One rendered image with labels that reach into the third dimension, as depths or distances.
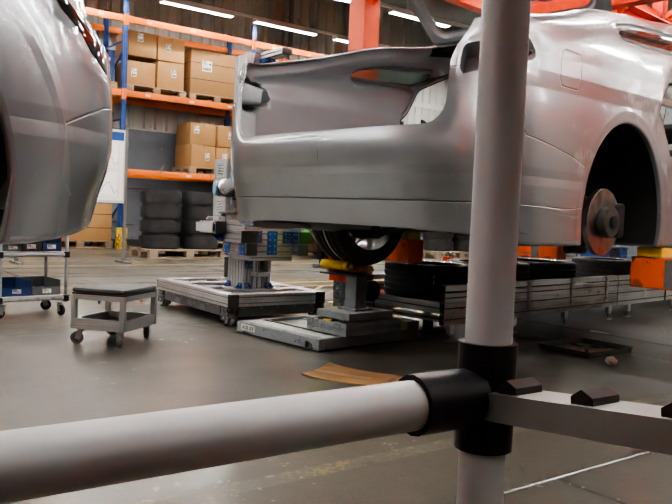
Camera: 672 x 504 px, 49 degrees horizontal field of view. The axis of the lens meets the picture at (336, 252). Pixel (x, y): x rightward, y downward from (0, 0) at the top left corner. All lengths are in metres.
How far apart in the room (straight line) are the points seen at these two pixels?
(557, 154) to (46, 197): 2.07
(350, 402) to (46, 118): 1.48
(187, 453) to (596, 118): 3.20
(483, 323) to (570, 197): 2.84
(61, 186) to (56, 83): 0.24
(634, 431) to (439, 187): 2.63
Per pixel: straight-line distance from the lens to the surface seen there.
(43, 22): 1.82
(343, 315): 4.58
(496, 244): 0.44
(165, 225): 12.09
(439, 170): 2.97
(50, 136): 1.80
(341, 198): 3.35
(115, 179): 10.91
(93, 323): 4.58
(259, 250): 5.54
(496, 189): 0.44
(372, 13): 5.63
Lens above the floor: 0.84
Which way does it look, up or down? 3 degrees down
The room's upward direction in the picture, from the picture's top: 2 degrees clockwise
